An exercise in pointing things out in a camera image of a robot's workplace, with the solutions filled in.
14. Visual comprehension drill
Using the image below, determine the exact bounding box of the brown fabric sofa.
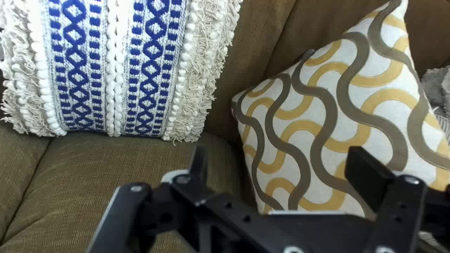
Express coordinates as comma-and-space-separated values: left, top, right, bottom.
0, 0, 450, 253

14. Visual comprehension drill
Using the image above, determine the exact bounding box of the cream pillow with wavy pattern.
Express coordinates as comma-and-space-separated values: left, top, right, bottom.
229, 0, 450, 219

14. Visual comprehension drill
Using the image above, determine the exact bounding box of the blue white fringed pillow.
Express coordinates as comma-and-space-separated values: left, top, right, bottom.
0, 0, 243, 143

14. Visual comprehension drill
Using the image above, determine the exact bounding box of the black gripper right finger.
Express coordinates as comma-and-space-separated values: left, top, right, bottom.
345, 145, 429, 253

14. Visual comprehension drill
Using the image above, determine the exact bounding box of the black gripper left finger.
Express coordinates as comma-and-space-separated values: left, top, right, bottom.
86, 146, 211, 253

